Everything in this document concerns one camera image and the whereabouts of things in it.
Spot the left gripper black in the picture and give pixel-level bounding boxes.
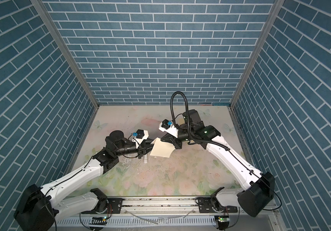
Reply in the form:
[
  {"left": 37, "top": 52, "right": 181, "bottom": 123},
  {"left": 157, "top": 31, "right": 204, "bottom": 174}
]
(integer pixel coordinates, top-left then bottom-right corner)
[{"left": 114, "top": 138, "right": 158, "bottom": 160}]

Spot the beige letter paper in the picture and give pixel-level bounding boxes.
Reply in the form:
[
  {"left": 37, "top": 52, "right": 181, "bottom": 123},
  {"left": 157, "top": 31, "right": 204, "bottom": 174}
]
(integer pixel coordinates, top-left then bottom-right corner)
[{"left": 150, "top": 138, "right": 175, "bottom": 158}]

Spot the yellow envelope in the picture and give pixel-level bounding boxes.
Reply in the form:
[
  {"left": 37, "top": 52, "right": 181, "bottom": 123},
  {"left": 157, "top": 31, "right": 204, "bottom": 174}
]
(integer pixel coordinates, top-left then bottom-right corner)
[{"left": 177, "top": 115, "right": 187, "bottom": 127}]

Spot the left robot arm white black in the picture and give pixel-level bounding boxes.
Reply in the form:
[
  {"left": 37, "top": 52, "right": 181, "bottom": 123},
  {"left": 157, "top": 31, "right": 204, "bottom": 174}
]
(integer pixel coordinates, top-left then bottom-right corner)
[{"left": 14, "top": 130, "right": 154, "bottom": 231}]

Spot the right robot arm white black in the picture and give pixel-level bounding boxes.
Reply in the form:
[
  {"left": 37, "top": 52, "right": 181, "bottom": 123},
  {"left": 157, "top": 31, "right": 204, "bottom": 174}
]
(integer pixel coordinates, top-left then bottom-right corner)
[{"left": 159, "top": 109, "right": 275, "bottom": 217}]

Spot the white glue stick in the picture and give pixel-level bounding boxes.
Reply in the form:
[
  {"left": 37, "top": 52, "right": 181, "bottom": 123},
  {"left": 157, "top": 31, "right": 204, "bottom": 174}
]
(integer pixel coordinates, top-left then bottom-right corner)
[{"left": 143, "top": 155, "right": 148, "bottom": 164}]

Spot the left controller board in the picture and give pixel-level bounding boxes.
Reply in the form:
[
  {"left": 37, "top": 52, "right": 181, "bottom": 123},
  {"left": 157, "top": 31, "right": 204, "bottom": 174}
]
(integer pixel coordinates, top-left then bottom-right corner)
[{"left": 89, "top": 217, "right": 108, "bottom": 227}]

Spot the controller board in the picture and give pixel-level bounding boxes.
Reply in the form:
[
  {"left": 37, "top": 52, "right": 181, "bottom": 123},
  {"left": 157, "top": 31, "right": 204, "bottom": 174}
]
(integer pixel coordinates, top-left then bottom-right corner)
[
  {"left": 89, "top": 217, "right": 108, "bottom": 227},
  {"left": 214, "top": 215, "right": 230, "bottom": 231}
]

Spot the right controller board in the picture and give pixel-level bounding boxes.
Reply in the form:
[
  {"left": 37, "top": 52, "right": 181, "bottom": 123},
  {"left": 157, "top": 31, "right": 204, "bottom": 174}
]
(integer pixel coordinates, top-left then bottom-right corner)
[{"left": 214, "top": 215, "right": 230, "bottom": 231}]

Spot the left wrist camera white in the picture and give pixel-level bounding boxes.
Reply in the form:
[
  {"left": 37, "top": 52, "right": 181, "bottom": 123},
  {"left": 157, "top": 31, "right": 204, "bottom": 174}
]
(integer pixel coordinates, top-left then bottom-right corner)
[{"left": 132, "top": 130, "right": 149, "bottom": 145}]

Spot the left black camera cable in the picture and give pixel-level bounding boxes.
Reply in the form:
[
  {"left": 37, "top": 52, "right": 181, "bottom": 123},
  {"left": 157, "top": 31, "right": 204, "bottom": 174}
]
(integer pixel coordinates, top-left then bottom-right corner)
[{"left": 110, "top": 134, "right": 143, "bottom": 159}]

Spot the right black corrugated cable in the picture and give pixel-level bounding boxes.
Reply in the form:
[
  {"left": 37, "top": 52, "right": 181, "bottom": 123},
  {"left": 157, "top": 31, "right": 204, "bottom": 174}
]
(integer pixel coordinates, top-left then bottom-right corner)
[{"left": 170, "top": 90, "right": 231, "bottom": 151}]

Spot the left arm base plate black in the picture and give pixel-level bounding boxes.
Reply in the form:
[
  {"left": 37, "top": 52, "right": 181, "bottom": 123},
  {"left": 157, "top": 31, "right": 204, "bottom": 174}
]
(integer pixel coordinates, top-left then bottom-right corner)
[{"left": 82, "top": 198, "right": 123, "bottom": 215}]

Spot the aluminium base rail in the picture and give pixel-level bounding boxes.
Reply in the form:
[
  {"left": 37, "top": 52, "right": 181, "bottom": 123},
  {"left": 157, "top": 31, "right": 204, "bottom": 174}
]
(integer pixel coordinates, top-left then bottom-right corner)
[{"left": 32, "top": 196, "right": 286, "bottom": 231}]

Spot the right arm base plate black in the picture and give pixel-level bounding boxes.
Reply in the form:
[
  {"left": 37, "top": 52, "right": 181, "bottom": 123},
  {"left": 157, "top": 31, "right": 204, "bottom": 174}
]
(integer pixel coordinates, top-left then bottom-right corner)
[{"left": 194, "top": 197, "right": 238, "bottom": 214}]

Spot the clear cable tie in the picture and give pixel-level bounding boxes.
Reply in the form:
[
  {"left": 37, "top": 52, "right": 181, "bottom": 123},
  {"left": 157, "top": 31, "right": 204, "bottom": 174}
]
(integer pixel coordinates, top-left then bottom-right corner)
[{"left": 125, "top": 209, "right": 195, "bottom": 225}]

